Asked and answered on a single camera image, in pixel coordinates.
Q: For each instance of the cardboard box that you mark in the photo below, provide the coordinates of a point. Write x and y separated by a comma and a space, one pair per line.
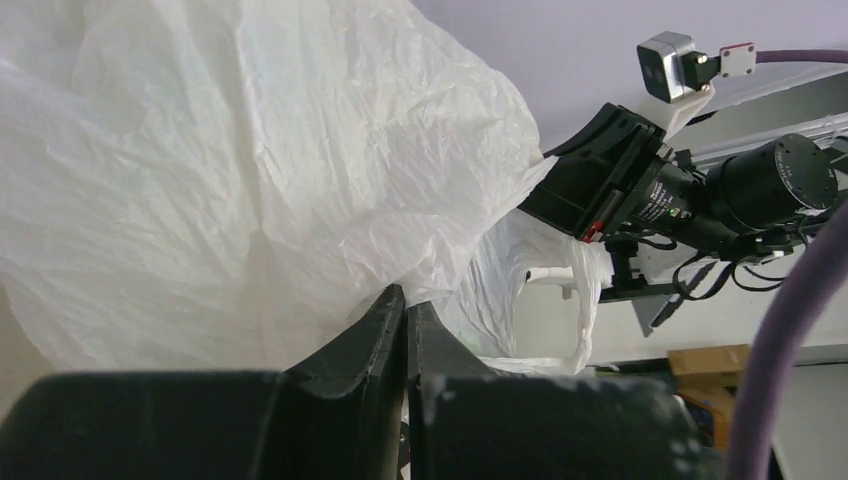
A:
706, 379

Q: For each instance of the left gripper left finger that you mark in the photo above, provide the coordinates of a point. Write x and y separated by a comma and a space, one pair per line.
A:
334, 415

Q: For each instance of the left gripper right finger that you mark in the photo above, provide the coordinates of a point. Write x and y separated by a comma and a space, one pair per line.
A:
469, 421

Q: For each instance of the white plastic bag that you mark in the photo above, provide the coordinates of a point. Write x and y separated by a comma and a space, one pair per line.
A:
223, 184

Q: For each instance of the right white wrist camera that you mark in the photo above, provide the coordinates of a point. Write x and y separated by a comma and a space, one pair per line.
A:
679, 78

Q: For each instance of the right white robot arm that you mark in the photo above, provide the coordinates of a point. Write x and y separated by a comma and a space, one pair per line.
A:
757, 205

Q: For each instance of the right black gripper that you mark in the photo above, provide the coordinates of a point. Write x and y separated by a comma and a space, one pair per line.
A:
614, 170

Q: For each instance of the aluminium frame rail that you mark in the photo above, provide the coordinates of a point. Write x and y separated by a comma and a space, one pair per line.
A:
817, 110

